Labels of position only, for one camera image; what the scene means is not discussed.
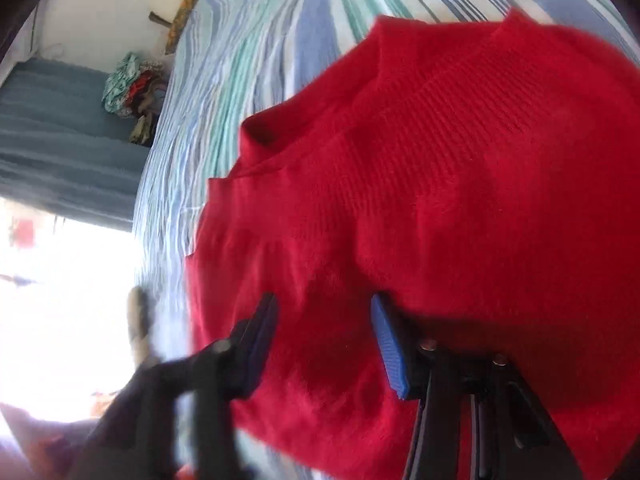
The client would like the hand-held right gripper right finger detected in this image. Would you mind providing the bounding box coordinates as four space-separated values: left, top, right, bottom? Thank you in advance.
369 293 583 480

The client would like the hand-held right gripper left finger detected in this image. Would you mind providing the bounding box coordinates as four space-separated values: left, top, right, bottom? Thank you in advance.
70 291 279 480

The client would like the red sweater with white animal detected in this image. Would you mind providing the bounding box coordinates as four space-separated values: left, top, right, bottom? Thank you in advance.
183 7 640 480

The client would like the pile of colourful clothes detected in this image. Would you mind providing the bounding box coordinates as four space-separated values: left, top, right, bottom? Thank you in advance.
101 51 172 147

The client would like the cream patchwork cushion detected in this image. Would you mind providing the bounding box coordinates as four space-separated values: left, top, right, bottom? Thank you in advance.
125 286 162 367

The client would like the blue curtain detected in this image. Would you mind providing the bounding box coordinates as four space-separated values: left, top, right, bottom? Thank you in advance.
0 57 152 233

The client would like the striped bed sheet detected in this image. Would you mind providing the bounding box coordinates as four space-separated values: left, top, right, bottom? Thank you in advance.
130 0 640 480

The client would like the yellow floral pillow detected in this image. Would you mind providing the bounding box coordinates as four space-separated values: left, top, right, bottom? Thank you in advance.
164 0 227 56

